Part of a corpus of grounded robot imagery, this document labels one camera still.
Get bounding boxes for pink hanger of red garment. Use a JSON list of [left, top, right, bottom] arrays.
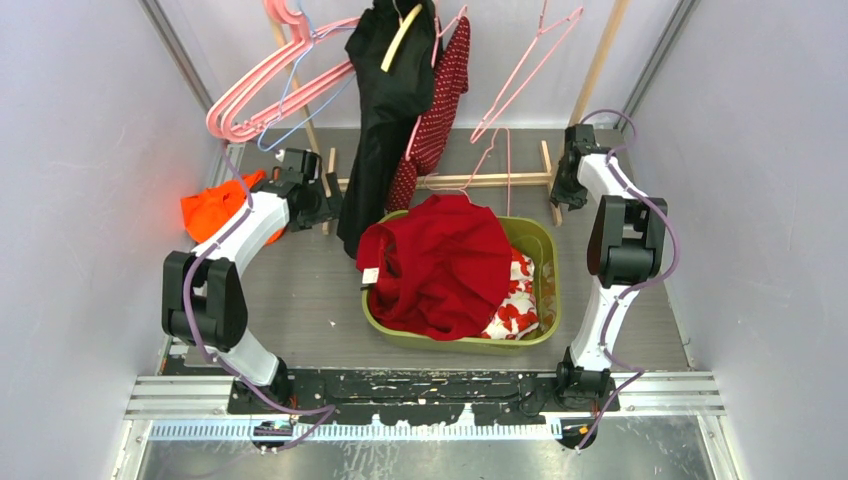
[[423, 127, 513, 219]]

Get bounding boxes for plain red garment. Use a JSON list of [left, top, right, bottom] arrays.
[[356, 195, 512, 341]]

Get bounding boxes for red poppy floral skirt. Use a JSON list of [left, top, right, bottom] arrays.
[[480, 248, 540, 341]]

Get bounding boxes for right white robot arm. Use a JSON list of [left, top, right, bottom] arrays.
[[550, 124, 668, 411]]

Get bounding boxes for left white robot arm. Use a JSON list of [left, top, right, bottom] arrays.
[[161, 148, 342, 413]]

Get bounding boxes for yellow wooden hanger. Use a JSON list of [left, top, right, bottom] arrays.
[[380, 3, 423, 73]]

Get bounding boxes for light blue hanger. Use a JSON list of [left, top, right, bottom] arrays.
[[253, 1, 359, 152]]

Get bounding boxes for pink hanger of dotted garment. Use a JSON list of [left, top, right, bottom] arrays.
[[403, 1, 469, 159]]

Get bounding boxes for wooden clothes rack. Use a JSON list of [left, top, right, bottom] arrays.
[[266, 1, 631, 213]]

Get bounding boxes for olive green plastic basket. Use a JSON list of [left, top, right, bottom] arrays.
[[361, 216, 561, 356]]

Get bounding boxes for empty pink hangers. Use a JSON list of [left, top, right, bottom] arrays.
[[205, 0, 362, 145]]

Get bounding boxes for orange garment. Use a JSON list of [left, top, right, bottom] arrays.
[[180, 179, 246, 244]]

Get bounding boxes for black garment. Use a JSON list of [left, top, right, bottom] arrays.
[[337, 1, 435, 259]]

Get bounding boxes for dark red polka dot garment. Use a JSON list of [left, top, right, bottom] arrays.
[[385, 15, 471, 212]]

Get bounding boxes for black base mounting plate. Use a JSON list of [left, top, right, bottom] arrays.
[[227, 364, 620, 448]]

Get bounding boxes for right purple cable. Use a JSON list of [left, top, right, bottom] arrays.
[[574, 109, 682, 452]]

